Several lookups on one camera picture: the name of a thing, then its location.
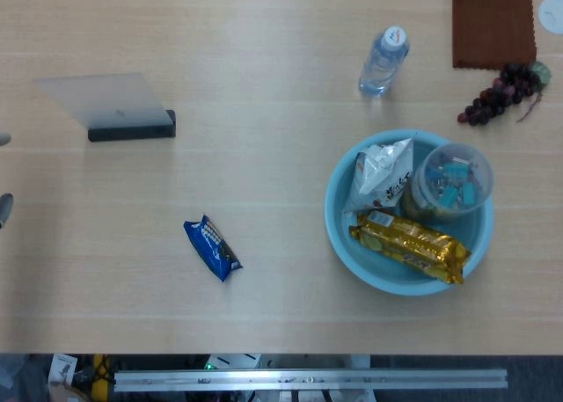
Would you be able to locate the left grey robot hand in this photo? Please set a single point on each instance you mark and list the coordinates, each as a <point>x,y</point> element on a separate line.
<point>5,206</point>

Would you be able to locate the white peanut snack bag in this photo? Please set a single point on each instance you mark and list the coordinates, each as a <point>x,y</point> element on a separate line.
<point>378,173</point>

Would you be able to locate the clear tub of binder clips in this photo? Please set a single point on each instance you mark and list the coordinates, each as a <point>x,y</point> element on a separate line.
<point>453,177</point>

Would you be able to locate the white robot base unit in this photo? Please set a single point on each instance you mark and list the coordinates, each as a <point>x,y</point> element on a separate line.
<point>233,361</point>

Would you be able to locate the acrylic sign holder black base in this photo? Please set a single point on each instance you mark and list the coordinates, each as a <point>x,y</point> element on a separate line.
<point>110,98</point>

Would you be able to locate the white paper tag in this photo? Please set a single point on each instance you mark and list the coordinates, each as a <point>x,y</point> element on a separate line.
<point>61,367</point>

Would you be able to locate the blue cookie packet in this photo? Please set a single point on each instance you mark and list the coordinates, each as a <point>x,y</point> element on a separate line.
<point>211,246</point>

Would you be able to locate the light blue plastic basin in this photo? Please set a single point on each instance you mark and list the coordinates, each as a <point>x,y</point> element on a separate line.
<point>378,270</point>

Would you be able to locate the clear water bottle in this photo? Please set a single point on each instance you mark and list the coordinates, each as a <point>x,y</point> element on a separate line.
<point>382,63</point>

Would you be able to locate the gold biscuit packet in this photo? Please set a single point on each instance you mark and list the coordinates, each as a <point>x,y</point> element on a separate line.
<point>413,241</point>

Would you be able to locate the purple grape bunch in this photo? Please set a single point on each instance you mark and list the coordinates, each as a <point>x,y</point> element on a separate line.
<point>497,96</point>

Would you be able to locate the brown cloth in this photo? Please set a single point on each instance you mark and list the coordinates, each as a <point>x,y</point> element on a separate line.
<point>492,28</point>

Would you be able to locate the white round disc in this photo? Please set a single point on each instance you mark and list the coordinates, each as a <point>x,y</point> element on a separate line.
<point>552,15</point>

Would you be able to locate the aluminium rail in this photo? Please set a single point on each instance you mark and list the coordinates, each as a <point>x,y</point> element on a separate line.
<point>308,380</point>

